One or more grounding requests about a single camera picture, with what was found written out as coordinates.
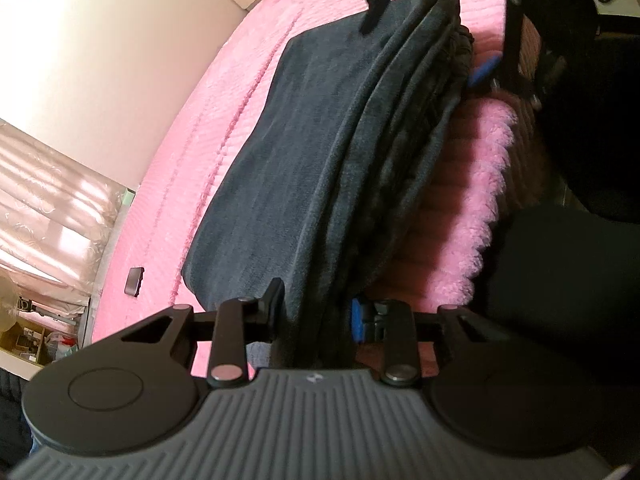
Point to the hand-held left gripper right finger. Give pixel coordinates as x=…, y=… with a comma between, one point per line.
x=358, y=320

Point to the wooden wall shelf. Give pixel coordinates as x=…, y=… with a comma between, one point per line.
x=30, y=345

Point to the pink ribbed blanket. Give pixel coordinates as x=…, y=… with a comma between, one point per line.
x=200, y=110

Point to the pink patterned curtain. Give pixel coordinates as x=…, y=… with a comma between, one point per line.
x=50, y=200

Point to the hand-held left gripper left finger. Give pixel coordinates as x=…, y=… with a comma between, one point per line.
x=272, y=310

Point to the grey jeans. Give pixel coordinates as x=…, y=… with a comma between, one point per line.
x=300, y=160

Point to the person's black clothing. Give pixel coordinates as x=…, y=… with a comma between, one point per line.
x=575, y=285

